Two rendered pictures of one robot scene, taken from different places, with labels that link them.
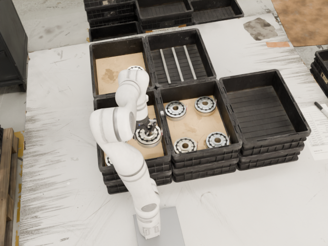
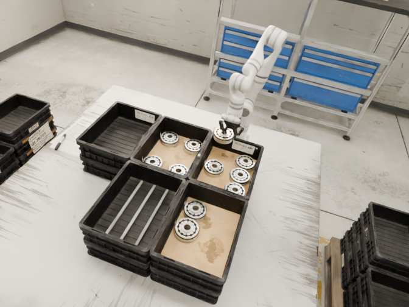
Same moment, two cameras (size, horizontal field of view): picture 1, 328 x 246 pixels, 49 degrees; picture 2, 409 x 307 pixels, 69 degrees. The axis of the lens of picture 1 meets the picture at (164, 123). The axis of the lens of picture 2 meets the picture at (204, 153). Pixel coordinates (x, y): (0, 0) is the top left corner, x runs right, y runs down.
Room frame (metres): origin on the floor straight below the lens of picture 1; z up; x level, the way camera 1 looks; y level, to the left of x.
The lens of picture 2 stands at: (2.05, 0.38, 1.97)
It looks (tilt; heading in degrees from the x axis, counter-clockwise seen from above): 43 degrees down; 199
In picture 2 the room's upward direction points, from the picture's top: 10 degrees clockwise
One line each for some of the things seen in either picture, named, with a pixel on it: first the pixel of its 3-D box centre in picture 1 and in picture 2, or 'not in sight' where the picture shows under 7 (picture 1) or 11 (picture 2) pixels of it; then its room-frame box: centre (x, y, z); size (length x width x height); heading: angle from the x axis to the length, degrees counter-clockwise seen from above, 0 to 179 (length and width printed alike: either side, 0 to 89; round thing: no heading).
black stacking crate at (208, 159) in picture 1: (196, 123); (173, 151); (1.02, -0.15, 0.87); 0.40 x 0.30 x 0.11; 7
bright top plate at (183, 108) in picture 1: (175, 109); (178, 171); (1.12, -0.06, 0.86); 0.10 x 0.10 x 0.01
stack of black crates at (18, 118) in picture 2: not in sight; (22, 136); (1.01, -1.42, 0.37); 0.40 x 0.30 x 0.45; 8
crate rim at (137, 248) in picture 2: (178, 57); (137, 201); (1.41, -0.10, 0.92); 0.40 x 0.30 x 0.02; 7
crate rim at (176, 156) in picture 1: (196, 115); (173, 145); (1.02, -0.15, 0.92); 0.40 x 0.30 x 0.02; 7
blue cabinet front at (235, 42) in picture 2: not in sight; (252, 61); (-0.89, -0.27, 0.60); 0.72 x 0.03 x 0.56; 98
